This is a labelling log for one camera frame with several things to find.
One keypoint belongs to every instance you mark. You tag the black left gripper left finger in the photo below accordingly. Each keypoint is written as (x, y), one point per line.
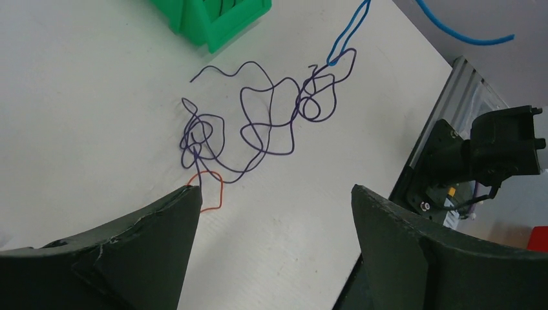
(137, 261)

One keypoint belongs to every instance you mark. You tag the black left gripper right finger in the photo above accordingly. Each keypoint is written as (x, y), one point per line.
(464, 272)

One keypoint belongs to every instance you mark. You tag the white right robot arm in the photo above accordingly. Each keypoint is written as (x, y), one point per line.
(502, 143)

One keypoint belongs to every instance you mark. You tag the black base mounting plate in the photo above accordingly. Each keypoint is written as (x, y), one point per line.
(428, 179)

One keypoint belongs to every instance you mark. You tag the red plastic bin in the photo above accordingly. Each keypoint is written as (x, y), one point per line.
(538, 240)

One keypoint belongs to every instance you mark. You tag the green plastic bin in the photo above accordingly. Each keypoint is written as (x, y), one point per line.
(212, 23)

